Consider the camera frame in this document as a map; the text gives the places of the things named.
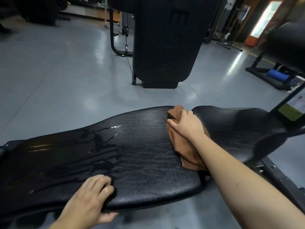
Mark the person's right hand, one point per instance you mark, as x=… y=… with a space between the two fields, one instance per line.
x=190 y=126

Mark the person's left hand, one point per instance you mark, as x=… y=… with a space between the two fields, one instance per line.
x=88 y=205

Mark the brown cleaning cloth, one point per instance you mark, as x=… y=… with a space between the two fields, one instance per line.
x=188 y=159

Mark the black padded gym bench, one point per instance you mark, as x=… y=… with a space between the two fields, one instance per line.
x=143 y=164

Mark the person's right forearm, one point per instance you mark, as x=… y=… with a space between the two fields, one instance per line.
x=238 y=183

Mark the blue foam roller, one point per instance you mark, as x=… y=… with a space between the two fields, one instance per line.
x=277 y=75

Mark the small pink wheeled stool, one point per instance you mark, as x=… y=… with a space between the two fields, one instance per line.
x=294 y=88

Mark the red lit vending machine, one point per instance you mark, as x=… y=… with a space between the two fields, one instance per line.
x=264 y=19

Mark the black gym equipment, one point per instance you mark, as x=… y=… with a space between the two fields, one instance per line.
x=35 y=9

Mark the black curved machine frame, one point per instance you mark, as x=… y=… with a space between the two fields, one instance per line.
x=112 y=40

